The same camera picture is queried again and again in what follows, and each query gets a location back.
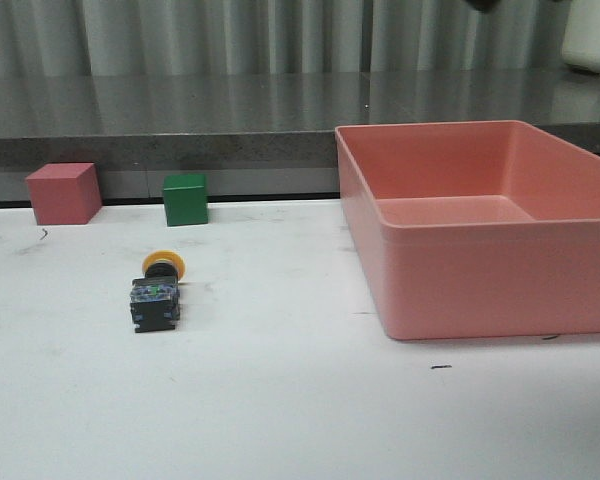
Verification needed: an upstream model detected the yellow push button switch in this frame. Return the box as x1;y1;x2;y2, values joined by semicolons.
129;250;186;333

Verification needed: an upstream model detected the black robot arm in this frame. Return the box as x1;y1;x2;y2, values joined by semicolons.
465;0;501;14

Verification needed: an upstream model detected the dark grey stone counter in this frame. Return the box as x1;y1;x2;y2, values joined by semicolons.
0;68;600;208

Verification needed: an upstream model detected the green cube block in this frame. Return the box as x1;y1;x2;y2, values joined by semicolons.
162;174;209;227

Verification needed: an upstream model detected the pink plastic bin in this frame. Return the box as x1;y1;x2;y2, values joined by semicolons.
335;120;600;340

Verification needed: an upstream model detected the pink cube block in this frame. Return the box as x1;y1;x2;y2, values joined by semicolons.
25;163;102;226

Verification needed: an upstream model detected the grey curtain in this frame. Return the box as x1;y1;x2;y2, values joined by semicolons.
0;1;569;78

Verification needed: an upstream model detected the white kitchen appliance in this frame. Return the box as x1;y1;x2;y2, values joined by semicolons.
561;0;600;74

